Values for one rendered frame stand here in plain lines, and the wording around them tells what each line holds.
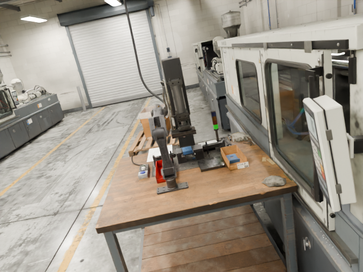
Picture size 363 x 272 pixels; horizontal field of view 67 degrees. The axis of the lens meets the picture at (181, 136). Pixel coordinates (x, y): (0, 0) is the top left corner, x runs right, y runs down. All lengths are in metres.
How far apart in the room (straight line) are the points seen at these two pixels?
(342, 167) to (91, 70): 10.99
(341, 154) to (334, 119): 0.12
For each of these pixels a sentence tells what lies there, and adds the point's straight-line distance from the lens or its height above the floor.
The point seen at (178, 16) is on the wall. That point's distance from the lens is 11.16.
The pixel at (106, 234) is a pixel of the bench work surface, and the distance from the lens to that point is 1.66.
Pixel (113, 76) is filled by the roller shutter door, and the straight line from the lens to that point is 11.41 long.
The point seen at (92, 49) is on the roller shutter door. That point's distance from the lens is 11.53.
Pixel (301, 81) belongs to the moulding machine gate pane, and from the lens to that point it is 1.38.
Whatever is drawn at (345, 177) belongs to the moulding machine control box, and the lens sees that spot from 1.06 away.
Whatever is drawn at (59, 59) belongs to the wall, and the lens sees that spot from 12.03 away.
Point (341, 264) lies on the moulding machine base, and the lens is 1.49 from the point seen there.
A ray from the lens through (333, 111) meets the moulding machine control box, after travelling 0.96.
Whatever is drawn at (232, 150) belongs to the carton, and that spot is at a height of 0.93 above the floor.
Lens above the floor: 1.73
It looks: 18 degrees down
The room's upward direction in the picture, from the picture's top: 12 degrees counter-clockwise
